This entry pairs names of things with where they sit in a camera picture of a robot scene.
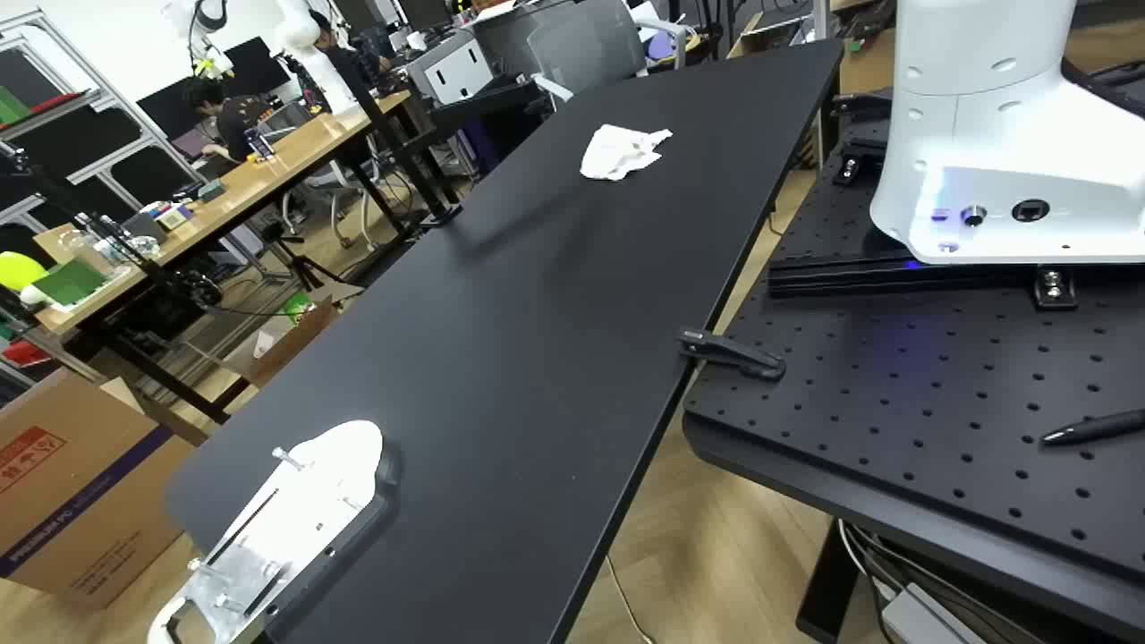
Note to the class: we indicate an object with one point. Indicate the black camera tripod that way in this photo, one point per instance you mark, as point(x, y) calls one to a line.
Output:
point(292, 257)

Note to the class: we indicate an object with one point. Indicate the aluminium frame with black panels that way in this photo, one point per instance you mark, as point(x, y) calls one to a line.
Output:
point(84, 139)

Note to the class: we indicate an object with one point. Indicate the black bracket with bolts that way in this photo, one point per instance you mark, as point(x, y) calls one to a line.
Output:
point(1053, 287)

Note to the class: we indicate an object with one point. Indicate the white printed cloth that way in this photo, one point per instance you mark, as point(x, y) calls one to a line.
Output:
point(622, 153)

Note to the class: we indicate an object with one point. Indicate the grey power adapter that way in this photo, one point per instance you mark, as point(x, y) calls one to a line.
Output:
point(924, 620)

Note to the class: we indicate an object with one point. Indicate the cardboard box with red print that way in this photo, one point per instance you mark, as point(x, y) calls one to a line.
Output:
point(84, 487)

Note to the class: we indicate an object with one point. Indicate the green item on floor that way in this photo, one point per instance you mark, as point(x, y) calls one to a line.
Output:
point(297, 306)

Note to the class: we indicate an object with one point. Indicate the long wooden desk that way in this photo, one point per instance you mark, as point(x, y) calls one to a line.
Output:
point(273, 154)

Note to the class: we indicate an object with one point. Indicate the black aluminium rail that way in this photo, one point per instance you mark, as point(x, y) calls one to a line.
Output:
point(859, 277)

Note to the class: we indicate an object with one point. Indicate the black pen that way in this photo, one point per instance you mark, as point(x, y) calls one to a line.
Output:
point(1093, 428)

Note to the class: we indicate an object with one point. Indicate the yellow-green object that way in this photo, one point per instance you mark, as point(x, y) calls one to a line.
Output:
point(20, 274)

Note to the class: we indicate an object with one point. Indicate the green board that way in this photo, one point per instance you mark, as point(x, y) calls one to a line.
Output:
point(70, 284)

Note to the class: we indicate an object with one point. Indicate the black monitor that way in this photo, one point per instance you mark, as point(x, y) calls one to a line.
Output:
point(255, 65)

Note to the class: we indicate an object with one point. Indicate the red item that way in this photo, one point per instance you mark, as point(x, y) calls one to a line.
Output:
point(24, 357)

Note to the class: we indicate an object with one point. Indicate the person in black shirt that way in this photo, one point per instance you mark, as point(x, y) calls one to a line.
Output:
point(340, 65)

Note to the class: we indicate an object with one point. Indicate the black perforated breadboard table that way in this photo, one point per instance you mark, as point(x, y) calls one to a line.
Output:
point(952, 397)

